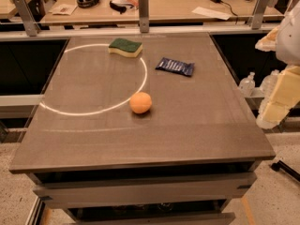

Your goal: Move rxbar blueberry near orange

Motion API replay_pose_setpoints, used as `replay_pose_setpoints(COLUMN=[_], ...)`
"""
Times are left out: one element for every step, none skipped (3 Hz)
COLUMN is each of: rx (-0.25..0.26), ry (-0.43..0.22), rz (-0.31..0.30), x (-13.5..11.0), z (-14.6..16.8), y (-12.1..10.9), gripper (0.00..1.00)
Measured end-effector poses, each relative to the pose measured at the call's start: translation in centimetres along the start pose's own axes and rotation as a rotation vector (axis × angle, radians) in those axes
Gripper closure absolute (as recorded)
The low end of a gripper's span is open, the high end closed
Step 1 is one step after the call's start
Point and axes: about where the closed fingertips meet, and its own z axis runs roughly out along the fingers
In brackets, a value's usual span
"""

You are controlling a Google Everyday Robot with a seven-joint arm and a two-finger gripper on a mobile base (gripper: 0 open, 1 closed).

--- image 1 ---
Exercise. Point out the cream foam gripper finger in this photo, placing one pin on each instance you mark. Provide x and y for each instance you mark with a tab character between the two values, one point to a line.
283	94
268	43

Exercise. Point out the blue rxbar blueberry wrapper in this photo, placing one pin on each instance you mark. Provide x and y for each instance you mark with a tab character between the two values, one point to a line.
175	66

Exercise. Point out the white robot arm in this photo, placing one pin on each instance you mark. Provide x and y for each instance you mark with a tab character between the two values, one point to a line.
288	39

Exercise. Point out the clear plastic bottle right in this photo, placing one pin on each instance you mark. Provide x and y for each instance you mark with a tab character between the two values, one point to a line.
268	83

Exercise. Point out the clear plastic bottle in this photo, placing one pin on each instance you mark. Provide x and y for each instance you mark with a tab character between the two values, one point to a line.
247	84
268	83

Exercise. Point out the clear plastic bottle left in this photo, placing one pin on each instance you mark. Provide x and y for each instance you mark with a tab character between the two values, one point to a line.
247	84

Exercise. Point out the black chair base leg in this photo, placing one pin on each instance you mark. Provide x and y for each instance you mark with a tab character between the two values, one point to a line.
280	165

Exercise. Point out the white paper sheet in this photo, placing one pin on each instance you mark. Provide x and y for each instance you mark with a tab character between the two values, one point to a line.
211	13

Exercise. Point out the green yellow sponge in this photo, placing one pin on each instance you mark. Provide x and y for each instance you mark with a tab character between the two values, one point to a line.
125	47

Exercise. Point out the orange fruit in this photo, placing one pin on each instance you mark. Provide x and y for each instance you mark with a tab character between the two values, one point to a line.
140	102

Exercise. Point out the lower grey drawer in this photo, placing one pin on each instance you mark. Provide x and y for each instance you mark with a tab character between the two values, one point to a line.
198	219

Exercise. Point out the grey drawer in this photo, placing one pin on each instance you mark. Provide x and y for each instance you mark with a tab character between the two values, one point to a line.
173	189
198	219

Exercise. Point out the black sunglasses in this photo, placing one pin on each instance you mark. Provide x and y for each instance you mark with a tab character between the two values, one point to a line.
120	7

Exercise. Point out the paper card on desk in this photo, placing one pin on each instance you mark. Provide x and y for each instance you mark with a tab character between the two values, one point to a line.
64	9

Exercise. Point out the upper grey drawer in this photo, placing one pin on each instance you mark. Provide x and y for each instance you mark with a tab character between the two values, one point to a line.
173	189

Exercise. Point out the right metal bracket post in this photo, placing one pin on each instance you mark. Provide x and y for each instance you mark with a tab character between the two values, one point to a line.
256	20

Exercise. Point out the metal bracket post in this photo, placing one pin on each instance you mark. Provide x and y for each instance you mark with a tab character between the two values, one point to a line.
144	16
256	20
30	26

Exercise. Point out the middle metal bracket post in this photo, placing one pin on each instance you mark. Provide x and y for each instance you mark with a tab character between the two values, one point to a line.
144	16

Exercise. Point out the left metal bracket post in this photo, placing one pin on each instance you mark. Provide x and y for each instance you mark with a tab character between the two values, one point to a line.
30	26

